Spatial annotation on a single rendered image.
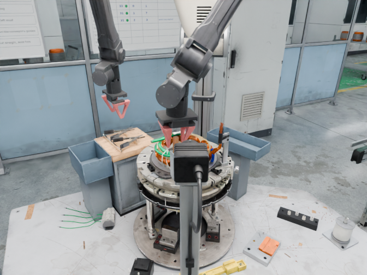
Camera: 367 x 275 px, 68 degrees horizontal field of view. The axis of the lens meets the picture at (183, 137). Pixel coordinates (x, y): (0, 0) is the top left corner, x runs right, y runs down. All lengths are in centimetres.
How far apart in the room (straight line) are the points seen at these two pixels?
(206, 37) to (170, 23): 254
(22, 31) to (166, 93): 242
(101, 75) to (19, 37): 199
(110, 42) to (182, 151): 72
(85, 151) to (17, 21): 194
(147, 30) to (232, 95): 116
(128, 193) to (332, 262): 78
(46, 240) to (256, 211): 83
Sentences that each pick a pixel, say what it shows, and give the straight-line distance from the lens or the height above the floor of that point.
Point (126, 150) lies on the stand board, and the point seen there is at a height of 107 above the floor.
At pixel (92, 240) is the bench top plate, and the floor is 78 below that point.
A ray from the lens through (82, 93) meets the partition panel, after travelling 309.
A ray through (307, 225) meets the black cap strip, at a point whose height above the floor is 79.
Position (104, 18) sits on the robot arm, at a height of 153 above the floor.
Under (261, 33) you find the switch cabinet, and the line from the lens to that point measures 325.
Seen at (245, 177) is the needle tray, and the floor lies 88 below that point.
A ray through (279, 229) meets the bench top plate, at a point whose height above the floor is 78.
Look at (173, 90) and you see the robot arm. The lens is 60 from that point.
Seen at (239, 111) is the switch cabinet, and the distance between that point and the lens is 330.
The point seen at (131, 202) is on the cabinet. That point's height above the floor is 82.
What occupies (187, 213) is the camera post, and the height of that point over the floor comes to 130.
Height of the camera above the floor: 156
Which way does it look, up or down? 26 degrees down
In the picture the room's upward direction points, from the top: straight up
